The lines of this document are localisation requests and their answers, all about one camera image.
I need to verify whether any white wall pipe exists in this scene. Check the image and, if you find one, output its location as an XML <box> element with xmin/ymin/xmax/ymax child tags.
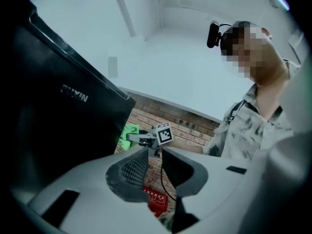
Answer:
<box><xmin>111</xmin><ymin>0</ymin><xmax>137</xmax><ymax>38</ymax></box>

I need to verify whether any green cloth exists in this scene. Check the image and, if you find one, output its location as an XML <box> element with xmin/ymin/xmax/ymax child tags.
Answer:
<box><xmin>117</xmin><ymin>124</ymin><xmax>140</xmax><ymax>150</ymax></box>

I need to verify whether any black cable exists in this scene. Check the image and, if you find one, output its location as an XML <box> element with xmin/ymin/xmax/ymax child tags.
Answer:
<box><xmin>159</xmin><ymin>148</ymin><xmax>178</xmax><ymax>202</ymax></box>

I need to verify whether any person's head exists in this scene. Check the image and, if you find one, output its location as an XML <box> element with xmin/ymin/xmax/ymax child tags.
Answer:
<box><xmin>220</xmin><ymin>20</ymin><xmax>290</xmax><ymax>86</ymax></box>

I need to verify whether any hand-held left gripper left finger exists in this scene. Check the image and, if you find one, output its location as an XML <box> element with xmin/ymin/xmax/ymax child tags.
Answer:
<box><xmin>27</xmin><ymin>146</ymin><xmax>172</xmax><ymax>234</ymax></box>

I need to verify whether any black mini fridge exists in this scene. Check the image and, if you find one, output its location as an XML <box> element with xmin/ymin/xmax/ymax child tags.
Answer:
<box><xmin>8</xmin><ymin>0</ymin><xmax>137</xmax><ymax>199</ymax></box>

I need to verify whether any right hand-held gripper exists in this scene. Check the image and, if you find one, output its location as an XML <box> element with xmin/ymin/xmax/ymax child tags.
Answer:
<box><xmin>126</xmin><ymin>122</ymin><xmax>174</xmax><ymax>157</ymax></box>

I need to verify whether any patterned white shirt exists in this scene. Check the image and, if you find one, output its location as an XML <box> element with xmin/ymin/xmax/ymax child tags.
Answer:
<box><xmin>203</xmin><ymin>58</ymin><xmax>303</xmax><ymax>161</ymax></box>

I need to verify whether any grey wall panel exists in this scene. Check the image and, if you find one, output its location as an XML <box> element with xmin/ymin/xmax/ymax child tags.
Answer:
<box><xmin>107</xmin><ymin>56</ymin><xmax>118</xmax><ymax>78</ymax></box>

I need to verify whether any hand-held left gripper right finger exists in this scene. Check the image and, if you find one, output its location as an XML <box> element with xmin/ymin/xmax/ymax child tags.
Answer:
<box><xmin>162</xmin><ymin>147</ymin><xmax>252</xmax><ymax>234</ymax></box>

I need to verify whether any black head camera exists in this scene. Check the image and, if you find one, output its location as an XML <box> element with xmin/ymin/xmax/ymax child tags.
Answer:
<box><xmin>206</xmin><ymin>22</ymin><xmax>233</xmax><ymax>49</ymax></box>

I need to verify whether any black shoulder strap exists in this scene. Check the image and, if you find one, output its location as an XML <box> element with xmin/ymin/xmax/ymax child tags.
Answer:
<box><xmin>228</xmin><ymin>99</ymin><xmax>245</xmax><ymax>127</ymax></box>

